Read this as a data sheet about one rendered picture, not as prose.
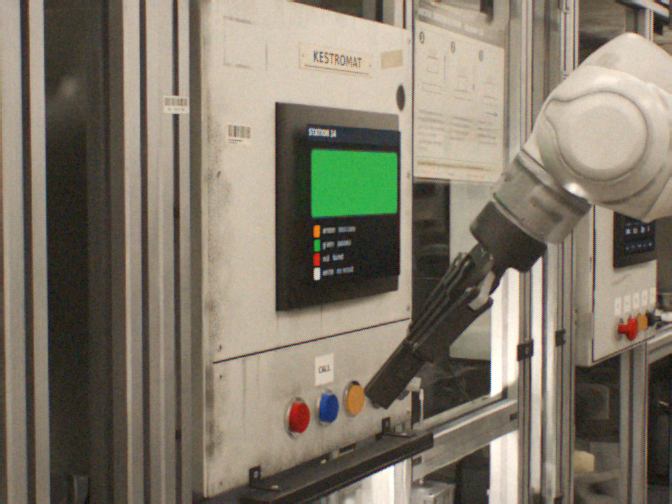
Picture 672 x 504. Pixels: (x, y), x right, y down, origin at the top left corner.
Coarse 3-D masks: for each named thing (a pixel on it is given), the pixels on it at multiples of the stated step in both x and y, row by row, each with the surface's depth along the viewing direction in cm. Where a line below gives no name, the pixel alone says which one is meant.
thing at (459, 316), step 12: (456, 300) 123; (468, 300) 121; (492, 300) 121; (456, 312) 122; (468, 312) 122; (480, 312) 121; (444, 324) 123; (456, 324) 123; (468, 324) 122; (432, 336) 124; (444, 336) 123; (456, 336) 123; (420, 348) 124; (432, 348) 124; (444, 348) 124; (432, 360) 125
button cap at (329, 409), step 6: (324, 396) 129; (330, 396) 129; (336, 396) 130; (324, 402) 129; (330, 402) 129; (336, 402) 130; (324, 408) 128; (330, 408) 129; (336, 408) 130; (324, 414) 128; (330, 414) 129; (336, 414) 130; (324, 420) 129; (330, 420) 129
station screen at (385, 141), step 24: (312, 144) 122; (336, 144) 126; (360, 144) 131; (384, 144) 136; (312, 168) 122; (312, 192) 122; (312, 216) 122; (336, 216) 127; (360, 216) 131; (384, 216) 136; (312, 240) 122; (336, 240) 127; (360, 240) 131; (384, 240) 136; (312, 264) 122; (336, 264) 127; (360, 264) 131; (384, 264) 136
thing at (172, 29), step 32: (160, 0) 105; (160, 32) 105; (160, 64) 106; (160, 96) 106; (160, 128) 106; (160, 160) 106; (160, 192) 106; (160, 224) 106; (160, 256) 106; (160, 288) 107; (160, 320) 107; (160, 352) 107; (160, 384) 107; (416, 480) 209
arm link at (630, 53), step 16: (608, 48) 119; (624, 48) 117; (640, 48) 117; (656, 48) 117; (592, 64) 119; (608, 64) 117; (624, 64) 116; (640, 64) 116; (656, 64) 116; (656, 80) 116; (528, 144) 122
